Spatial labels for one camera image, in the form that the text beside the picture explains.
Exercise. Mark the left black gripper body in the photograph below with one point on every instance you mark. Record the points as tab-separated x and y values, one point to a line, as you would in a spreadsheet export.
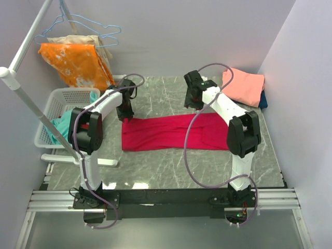
125	111

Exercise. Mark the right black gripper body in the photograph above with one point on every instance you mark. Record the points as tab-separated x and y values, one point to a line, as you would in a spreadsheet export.
190	101

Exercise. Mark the magenta t-shirt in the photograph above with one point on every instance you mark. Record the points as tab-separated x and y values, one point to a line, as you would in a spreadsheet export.
208	132

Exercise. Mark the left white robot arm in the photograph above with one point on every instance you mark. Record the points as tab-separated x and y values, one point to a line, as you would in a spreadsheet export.
86	129

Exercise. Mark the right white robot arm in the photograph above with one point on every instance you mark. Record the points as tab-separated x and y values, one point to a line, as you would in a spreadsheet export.
243	136

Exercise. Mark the beige cloth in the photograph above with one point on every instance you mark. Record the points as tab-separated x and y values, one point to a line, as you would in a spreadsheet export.
101	49

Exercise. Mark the folded salmon t-shirt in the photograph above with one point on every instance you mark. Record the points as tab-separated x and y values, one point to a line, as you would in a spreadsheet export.
245	88

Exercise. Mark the orange tie-dye cloth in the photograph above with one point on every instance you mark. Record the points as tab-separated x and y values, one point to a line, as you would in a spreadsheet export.
79	65

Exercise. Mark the white plastic laundry basket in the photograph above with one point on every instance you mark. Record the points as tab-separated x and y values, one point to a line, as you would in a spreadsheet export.
43	140

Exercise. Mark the folded navy t-shirt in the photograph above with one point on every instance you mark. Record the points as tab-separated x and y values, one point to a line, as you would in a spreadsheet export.
263	101

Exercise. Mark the teal t-shirt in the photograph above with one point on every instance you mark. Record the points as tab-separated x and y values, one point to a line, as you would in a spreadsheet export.
61	127

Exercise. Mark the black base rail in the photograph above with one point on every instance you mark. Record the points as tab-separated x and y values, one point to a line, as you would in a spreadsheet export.
162	203

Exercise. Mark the aluminium frame rail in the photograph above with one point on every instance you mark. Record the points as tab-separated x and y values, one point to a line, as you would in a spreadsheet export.
266	199

